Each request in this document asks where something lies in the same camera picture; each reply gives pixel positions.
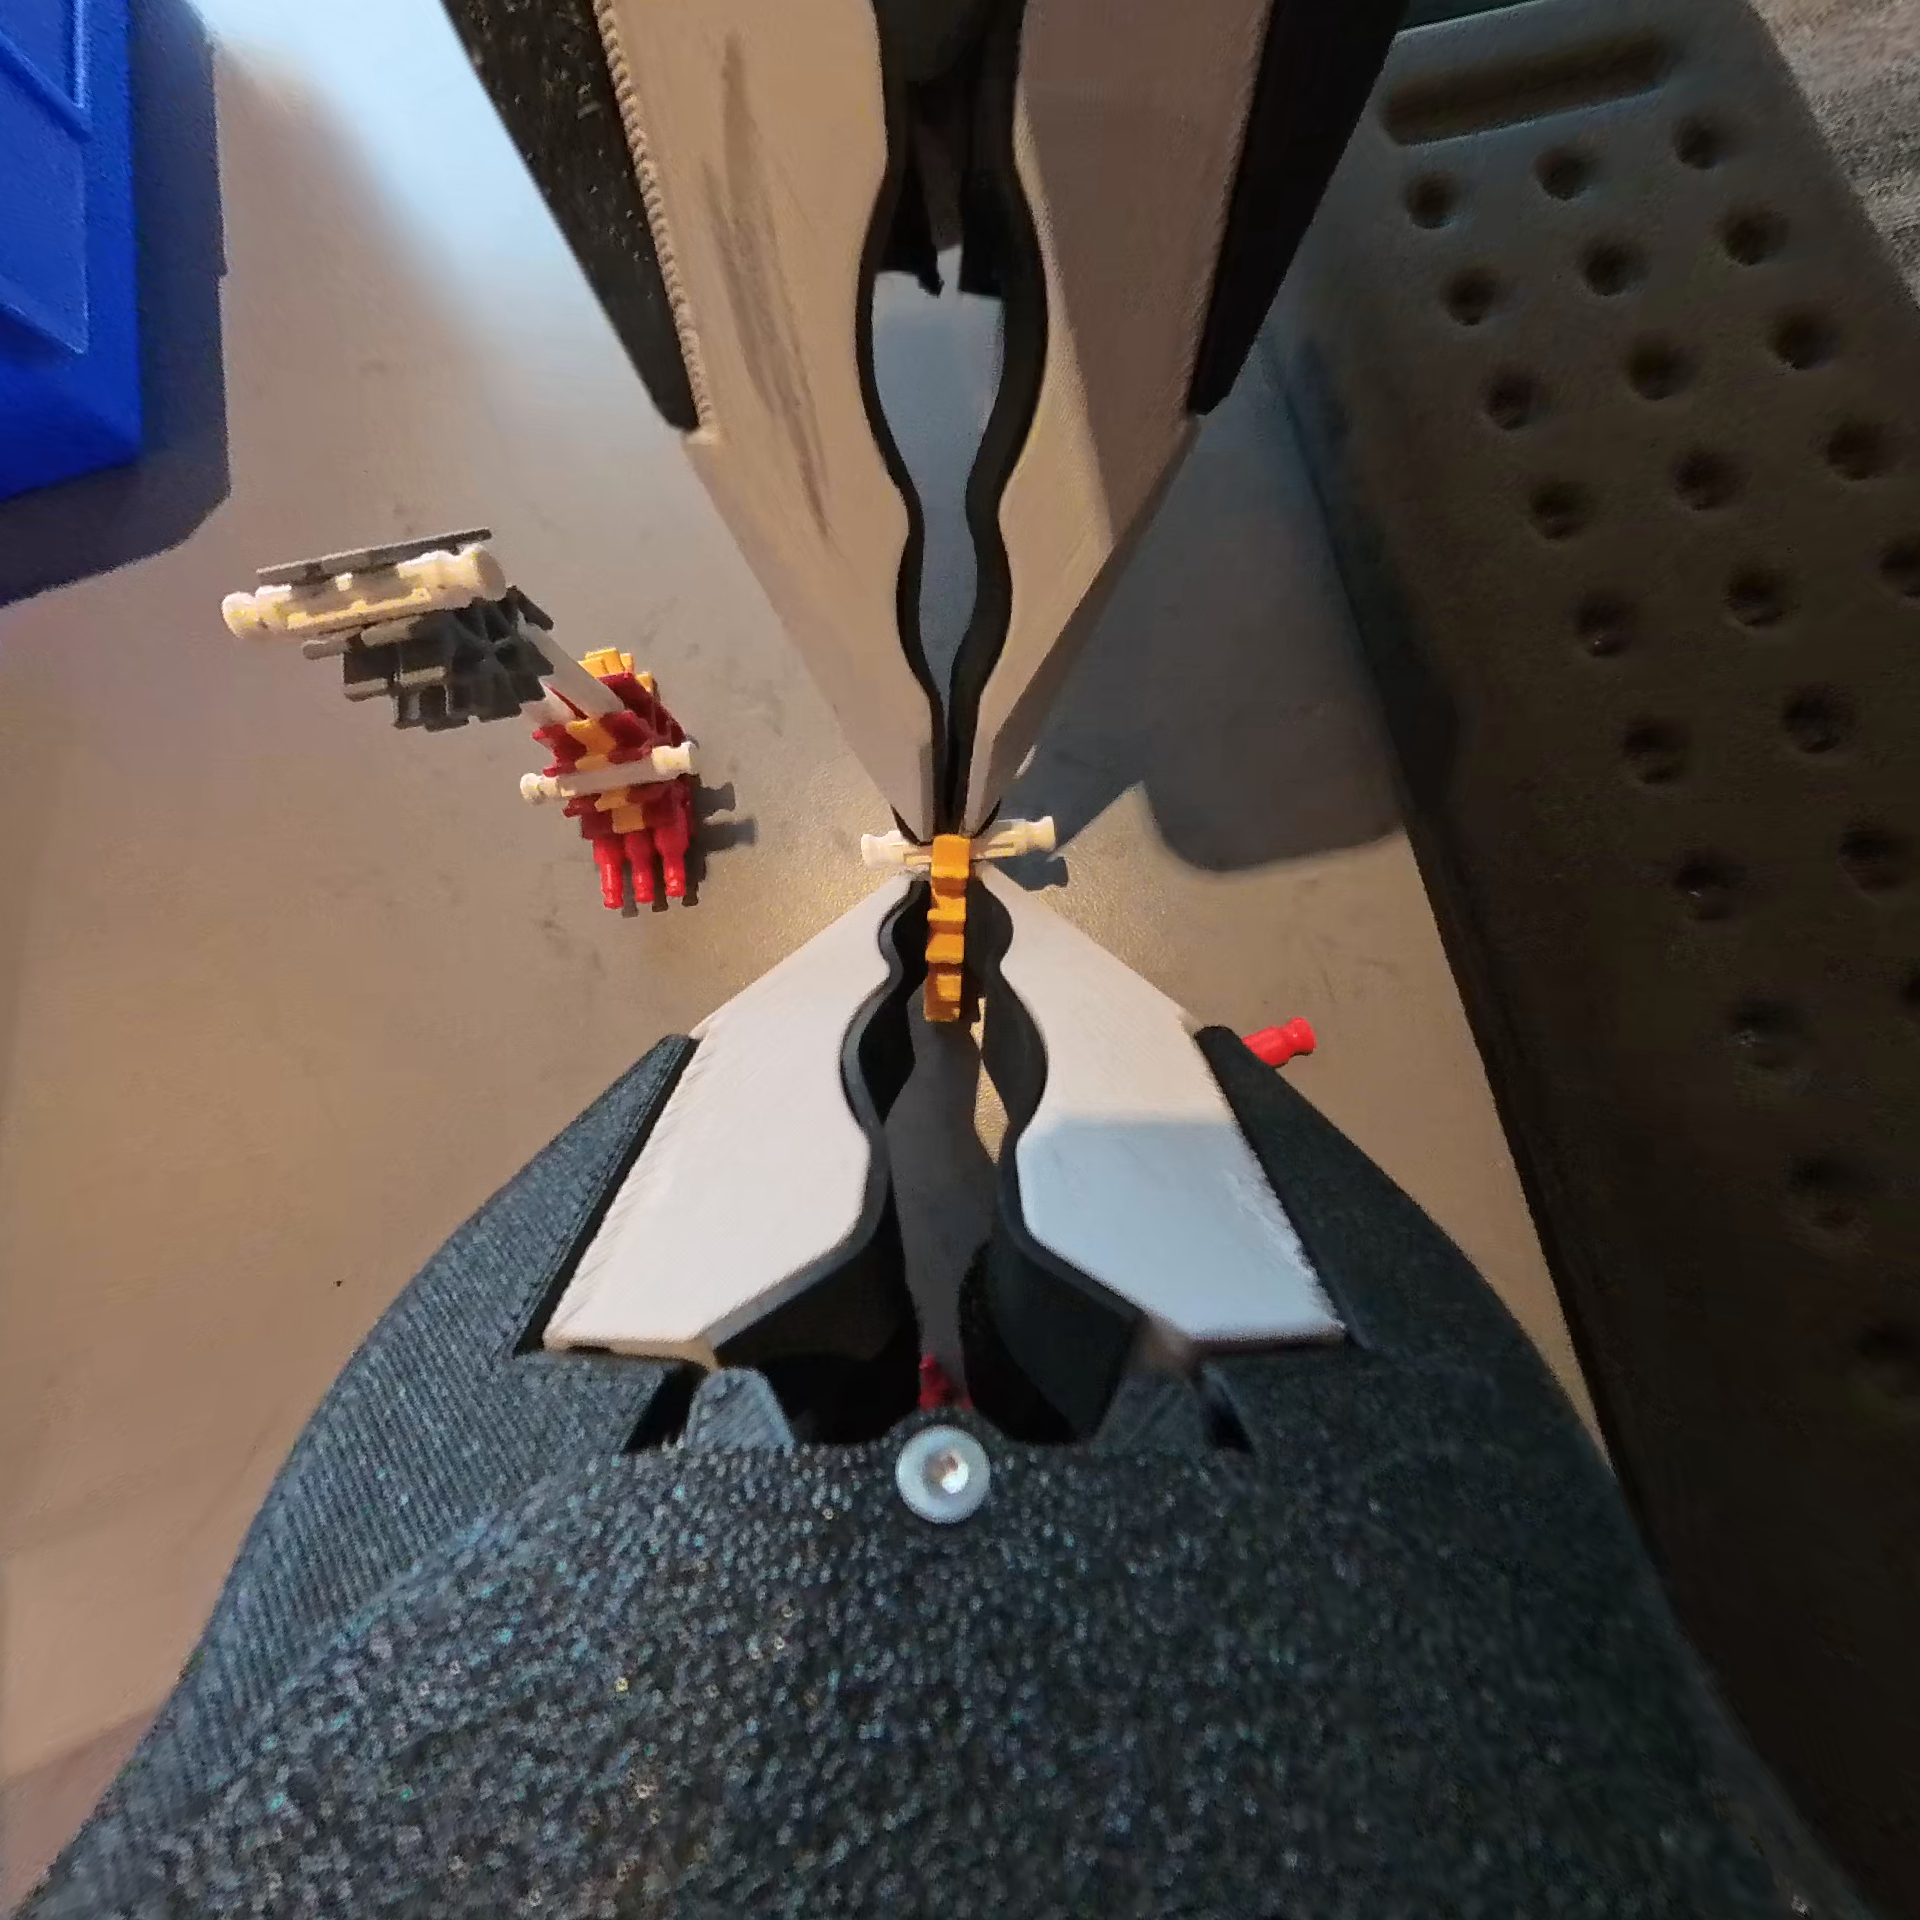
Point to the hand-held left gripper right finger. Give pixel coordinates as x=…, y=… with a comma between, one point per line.
x=1170, y=1184

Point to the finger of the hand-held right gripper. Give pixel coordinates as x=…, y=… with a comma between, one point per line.
x=780, y=300
x=1127, y=225

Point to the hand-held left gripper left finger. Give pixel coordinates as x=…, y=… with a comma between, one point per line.
x=738, y=1169

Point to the short red toy rod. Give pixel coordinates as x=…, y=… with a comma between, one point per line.
x=1278, y=1042

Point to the yellow fan connector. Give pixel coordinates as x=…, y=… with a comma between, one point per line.
x=950, y=930

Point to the short white toy rod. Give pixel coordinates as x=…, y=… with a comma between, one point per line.
x=1019, y=835

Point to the small red toy assembly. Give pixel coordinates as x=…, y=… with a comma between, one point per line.
x=630, y=780

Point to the red fan connector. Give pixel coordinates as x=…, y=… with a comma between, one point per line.
x=934, y=1380

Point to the small blue plastic bin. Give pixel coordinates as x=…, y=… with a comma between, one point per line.
x=76, y=225

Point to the black perforated tray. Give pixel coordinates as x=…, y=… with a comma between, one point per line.
x=1650, y=749

